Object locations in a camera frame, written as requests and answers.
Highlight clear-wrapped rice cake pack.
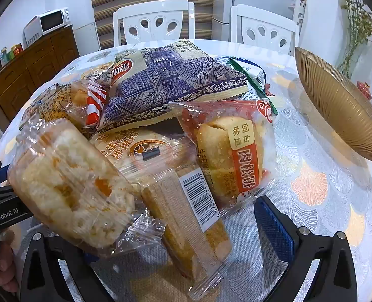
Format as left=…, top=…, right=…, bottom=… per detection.
left=7, top=118, right=168, bottom=258

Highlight purple printed snack bag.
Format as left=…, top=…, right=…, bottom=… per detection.
left=95, top=39, right=248, bottom=133

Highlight red pastry pack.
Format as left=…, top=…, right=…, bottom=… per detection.
left=169, top=99, right=276, bottom=217

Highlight green white snack pack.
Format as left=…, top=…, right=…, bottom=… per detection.
left=217, top=56, right=279, bottom=115

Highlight red bowl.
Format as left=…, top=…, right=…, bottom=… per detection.
left=356, top=81, right=372, bottom=101

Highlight small white cabinet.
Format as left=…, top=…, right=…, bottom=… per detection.
left=73, top=22, right=101, bottom=59

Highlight person's left hand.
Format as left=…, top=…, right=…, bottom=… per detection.
left=0, top=230, right=24, bottom=294

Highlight golden ribbed bowl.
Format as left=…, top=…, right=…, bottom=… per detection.
left=294, top=47, right=372, bottom=163

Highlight brown toast pack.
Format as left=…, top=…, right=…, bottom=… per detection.
left=140, top=167, right=234, bottom=301

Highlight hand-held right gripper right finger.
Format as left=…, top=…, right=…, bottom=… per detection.
left=254, top=196, right=359, bottom=302

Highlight white dining chair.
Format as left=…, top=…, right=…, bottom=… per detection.
left=230, top=4, right=300, bottom=57
left=112, top=2, right=195, bottom=48

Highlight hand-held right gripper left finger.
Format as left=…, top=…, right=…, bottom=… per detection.
left=18, top=233, right=111, bottom=302

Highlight dried flowers in vase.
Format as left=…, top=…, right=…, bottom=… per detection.
left=337, top=0, right=372, bottom=79

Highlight paper wall hanging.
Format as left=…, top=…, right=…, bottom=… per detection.
left=293, top=0, right=308, bottom=26

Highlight blue white snack packet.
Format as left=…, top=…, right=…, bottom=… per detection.
left=19, top=77, right=109, bottom=133

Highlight printed tablecloth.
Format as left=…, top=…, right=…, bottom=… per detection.
left=0, top=39, right=372, bottom=302

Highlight brown wooden cabinet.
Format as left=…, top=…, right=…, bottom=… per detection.
left=0, top=27, right=80, bottom=123

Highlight round egg cake pack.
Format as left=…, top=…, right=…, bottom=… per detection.
left=90, top=129, right=196, bottom=189

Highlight white microwave oven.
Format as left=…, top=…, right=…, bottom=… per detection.
left=23, top=8, right=71, bottom=42

